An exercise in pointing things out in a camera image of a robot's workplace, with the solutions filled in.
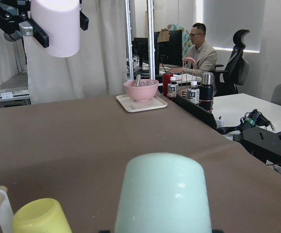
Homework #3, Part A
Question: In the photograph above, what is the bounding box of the shiny metal scoop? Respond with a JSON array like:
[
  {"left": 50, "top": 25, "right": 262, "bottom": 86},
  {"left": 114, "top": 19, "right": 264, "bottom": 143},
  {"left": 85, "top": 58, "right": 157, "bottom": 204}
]
[{"left": 135, "top": 74, "right": 141, "bottom": 87}]

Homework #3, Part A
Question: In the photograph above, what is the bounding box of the pink cup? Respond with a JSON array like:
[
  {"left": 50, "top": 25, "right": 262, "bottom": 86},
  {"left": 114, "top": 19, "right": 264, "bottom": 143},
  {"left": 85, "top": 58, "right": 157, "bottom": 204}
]
[{"left": 31, "top": 0, "right": 80, "bottom": 57}]

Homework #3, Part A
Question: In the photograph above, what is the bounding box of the black device stand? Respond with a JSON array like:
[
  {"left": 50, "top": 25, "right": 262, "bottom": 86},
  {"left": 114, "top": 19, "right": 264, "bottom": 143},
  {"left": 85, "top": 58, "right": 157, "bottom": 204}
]
[{"left": 216, "top": 126, "right": 281, "bottom": 184}]

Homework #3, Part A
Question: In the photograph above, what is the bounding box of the black office chair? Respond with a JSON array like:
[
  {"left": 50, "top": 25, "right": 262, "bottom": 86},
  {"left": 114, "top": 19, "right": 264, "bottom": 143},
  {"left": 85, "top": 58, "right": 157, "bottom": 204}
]
[{"left": 212, "top": 30, "right": 250, "bottom": 97}]

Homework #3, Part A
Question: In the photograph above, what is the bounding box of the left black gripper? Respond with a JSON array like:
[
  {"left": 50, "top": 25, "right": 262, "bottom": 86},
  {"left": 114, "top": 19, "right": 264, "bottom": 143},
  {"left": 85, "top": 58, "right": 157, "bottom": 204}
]
[{"left": 0, "top": 0, "right": 89, "bottom": 48}]

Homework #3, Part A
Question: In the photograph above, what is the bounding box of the dark thermos flask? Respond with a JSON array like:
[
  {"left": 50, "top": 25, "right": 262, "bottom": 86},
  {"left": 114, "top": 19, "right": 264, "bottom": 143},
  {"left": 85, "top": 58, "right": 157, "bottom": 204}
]
[{"left": 199, "top": 72, "right": 214, "bottom": 113}]

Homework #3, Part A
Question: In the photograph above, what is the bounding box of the yellow cup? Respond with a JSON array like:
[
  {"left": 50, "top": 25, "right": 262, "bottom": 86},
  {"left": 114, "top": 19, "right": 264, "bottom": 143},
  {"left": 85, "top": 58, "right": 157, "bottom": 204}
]
[{"left": 12, "top": 198, "right": 72, "bottom": 233}]

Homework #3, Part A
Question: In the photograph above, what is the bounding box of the aluminium frame post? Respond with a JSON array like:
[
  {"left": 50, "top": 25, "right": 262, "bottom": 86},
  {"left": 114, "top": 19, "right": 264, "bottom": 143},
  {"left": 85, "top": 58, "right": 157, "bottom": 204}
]
[{"left": 147, "top": 0, "right": 155, "bottom": 80}]

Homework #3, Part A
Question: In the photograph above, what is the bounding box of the man in beige jacket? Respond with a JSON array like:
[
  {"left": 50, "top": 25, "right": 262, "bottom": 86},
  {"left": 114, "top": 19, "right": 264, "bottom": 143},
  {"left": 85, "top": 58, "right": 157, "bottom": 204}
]
[{"left": 166, "top": 23, "right": 217, "bottom": 78}]

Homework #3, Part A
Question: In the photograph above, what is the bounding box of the copper wire bottle rack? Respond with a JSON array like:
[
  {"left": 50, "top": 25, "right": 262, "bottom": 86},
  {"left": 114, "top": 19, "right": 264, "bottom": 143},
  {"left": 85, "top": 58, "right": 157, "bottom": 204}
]
[{"left": 178, "top": 56, "right": 216, "bottom": 114}]

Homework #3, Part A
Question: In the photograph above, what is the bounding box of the tea bottle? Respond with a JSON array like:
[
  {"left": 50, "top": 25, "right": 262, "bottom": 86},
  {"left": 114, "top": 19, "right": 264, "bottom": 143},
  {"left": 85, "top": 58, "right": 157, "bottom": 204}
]
[
  {"left": 167, "top": 76, "right": 179, "bottom": 100},
  {"left": 187, "top": 81, "right": 199, "bottom": 104}
]

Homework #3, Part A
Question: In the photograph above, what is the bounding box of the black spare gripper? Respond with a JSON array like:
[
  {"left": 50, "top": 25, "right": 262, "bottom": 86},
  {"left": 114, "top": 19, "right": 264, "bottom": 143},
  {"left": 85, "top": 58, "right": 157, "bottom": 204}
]
[{"left": 239, "top": 109, "right": 275, "bottom": 132}]

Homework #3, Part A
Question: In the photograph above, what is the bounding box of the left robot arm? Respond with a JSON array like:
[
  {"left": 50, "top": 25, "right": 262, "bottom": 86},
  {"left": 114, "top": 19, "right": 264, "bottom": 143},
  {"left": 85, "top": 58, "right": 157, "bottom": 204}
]
[{"left": 0, "top": 0, "right": 89, "bottom": 48}]

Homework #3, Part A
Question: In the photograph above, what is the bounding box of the red cup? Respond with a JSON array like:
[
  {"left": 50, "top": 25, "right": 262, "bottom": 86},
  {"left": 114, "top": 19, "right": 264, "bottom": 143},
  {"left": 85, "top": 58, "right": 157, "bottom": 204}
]
[{"left": 163, "top": 73, "right": 173, "bottom": 97}]

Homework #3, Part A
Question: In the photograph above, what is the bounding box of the black monitor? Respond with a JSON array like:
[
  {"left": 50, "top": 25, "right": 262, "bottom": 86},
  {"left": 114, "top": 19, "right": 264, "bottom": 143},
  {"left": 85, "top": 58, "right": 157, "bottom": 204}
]
[{"left": 154, "top": 30, "right": 182, "bottom": 75}]

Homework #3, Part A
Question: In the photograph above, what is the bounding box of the mint green cup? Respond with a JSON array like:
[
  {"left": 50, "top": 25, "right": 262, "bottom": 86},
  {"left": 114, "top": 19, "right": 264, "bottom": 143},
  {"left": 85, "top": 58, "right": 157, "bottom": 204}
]
[{"left": 115, "top": 152, "right": 212, "bottom": 233}]

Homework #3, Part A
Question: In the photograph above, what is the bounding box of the pink bowl with ice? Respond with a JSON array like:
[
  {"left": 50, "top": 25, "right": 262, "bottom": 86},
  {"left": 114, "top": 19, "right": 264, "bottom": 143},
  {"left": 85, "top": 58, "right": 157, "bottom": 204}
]
[{"left": 123, "top": 79, "right": 159, "bottom": 101}]

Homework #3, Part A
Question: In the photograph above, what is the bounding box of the cream tray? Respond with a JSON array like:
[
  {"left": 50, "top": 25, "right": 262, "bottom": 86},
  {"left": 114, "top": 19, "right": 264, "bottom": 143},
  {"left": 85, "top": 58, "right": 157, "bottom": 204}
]
[{"left": 116, "top": 94, "right": 167, "bottom": 113}]

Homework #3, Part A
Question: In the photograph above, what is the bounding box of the white wire cup rack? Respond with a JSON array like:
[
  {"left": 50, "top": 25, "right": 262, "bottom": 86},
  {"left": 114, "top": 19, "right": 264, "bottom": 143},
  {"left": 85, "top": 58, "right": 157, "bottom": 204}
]
[{"left": 0, "top": 185, "right": 14, "bottom": 233}]

